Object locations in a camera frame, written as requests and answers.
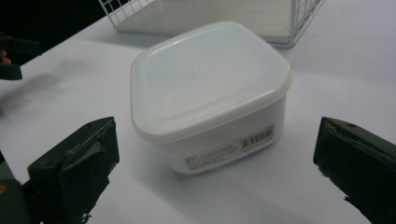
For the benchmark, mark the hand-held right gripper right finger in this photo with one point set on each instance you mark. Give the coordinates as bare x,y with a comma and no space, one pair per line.
361,165

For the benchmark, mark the white plastic container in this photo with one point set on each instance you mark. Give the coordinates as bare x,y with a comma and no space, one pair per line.
229,141

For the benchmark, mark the translucent white container lid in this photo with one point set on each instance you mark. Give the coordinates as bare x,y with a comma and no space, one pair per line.
205,77

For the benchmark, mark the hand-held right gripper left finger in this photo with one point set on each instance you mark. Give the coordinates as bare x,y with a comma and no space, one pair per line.
77,165

